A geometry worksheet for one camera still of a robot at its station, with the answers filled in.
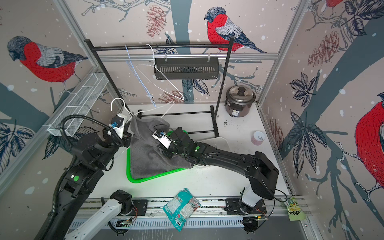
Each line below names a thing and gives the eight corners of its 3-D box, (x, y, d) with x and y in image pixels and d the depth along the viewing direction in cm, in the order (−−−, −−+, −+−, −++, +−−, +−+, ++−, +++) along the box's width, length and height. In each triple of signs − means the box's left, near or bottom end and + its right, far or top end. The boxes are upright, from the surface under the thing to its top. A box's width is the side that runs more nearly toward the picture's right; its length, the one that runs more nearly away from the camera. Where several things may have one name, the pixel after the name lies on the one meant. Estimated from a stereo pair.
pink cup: (252, 145, 98) (255, 140, 94) (249, 135, 103) (252, 131, 99) (263, 145, 98) (266, 140, 94) (260, 135, 103) (263, 131, 99)
